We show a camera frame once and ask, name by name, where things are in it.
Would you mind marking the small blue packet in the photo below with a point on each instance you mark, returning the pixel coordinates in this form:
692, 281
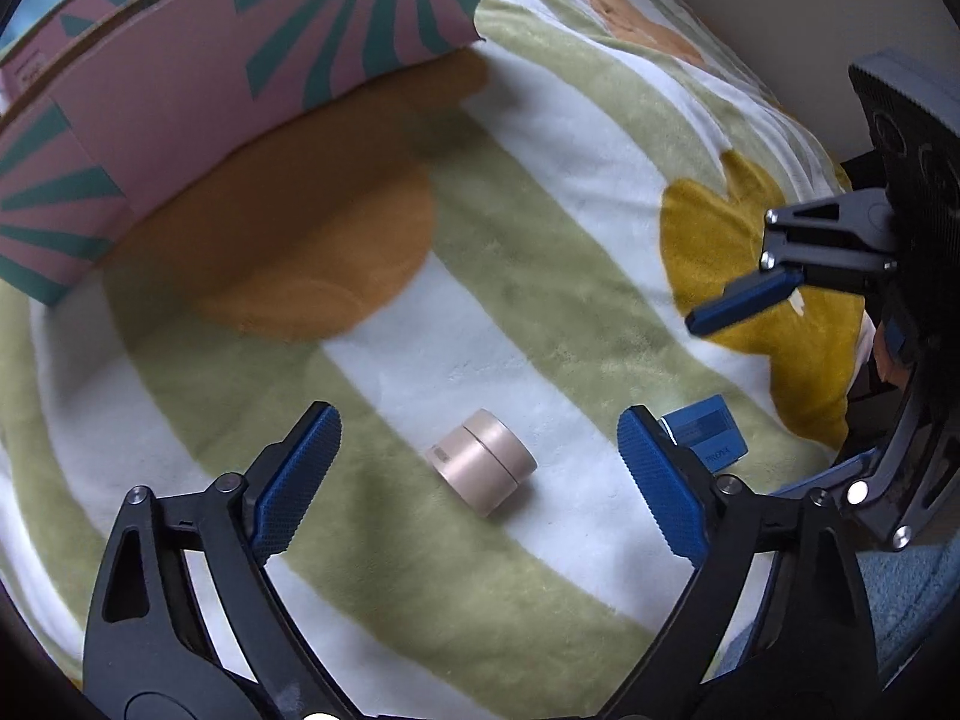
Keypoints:
705, 431

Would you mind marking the pink printed cardboard box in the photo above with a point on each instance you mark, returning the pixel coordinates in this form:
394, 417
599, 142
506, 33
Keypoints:
187, 90

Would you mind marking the blue cloth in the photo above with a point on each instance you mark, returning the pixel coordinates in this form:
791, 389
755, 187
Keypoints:
900, 589

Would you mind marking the striped floral blanket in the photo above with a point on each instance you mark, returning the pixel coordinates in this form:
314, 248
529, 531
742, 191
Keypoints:
525, 315

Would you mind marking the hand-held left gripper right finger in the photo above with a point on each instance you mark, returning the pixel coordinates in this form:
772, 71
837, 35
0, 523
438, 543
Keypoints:
664, 487

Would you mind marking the beige round tin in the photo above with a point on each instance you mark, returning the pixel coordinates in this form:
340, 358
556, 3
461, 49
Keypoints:
484, 465

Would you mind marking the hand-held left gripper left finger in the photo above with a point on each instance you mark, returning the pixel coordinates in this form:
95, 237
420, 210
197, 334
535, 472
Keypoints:
289, 487

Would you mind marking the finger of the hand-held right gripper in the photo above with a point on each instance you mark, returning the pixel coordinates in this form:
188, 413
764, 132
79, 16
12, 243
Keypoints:
739, 307
851, 476

